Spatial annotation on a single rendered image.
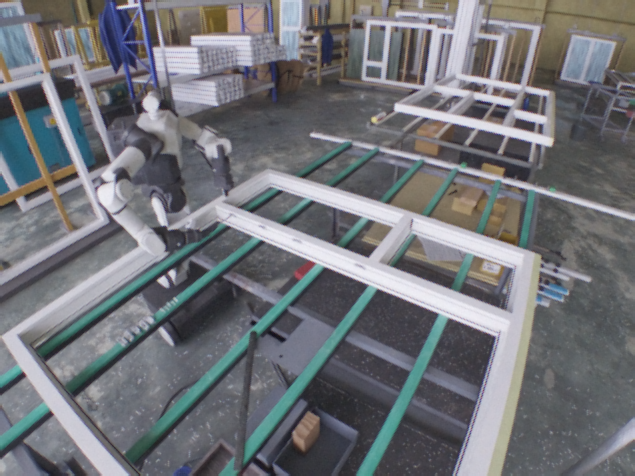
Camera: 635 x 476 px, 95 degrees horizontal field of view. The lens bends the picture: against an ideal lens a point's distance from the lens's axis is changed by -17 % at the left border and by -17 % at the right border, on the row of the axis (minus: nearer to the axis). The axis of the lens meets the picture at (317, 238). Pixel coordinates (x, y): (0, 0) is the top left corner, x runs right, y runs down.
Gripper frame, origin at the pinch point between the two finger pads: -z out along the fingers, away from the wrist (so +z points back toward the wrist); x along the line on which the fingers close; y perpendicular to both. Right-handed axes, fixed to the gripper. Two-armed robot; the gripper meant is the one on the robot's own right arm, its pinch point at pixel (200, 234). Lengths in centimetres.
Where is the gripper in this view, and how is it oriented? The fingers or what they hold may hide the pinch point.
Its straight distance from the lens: 157.1
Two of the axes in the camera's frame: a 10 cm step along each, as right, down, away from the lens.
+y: 1.4, 9.8, 1.1
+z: -6.3, 1.7, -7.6
